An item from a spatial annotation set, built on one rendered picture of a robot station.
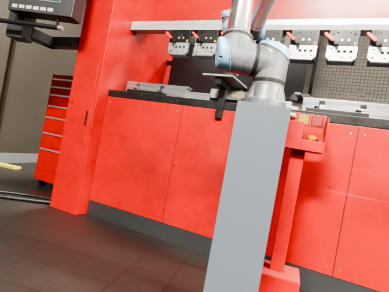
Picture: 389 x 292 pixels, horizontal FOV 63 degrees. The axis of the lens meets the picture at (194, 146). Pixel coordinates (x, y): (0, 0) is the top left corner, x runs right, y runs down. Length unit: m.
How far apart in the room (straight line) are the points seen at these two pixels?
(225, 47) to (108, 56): 1.30
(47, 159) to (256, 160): 2.26
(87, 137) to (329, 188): 1.51
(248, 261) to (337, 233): 0.69
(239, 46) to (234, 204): 0.54
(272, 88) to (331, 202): 0.76
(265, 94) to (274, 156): 0.21
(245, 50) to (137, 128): 1.15
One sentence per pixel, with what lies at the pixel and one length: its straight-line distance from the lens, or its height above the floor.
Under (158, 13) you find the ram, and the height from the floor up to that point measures 1.46.
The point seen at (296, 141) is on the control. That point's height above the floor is 0.69.
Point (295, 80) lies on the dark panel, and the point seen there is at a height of 1.19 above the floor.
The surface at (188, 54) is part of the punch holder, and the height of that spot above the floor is 1.19.
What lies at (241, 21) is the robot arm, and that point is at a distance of 1.24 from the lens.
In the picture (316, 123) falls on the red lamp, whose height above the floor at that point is 0.80.
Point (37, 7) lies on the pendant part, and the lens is 2.39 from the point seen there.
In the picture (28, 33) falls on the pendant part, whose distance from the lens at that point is 2.60.
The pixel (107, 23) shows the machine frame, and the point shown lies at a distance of 2.36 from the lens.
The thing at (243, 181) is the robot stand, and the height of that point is 0.51.
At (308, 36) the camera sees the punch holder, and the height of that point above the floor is 1.30.
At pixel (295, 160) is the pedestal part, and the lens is 1.48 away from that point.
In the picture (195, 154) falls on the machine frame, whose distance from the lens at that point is 1.89.
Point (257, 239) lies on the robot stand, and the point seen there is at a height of 0.33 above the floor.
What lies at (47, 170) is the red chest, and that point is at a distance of 3.06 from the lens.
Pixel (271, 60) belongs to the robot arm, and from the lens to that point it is 1.17.
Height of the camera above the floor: 0.59
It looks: level
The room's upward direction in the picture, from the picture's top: 10 degrees clockwise
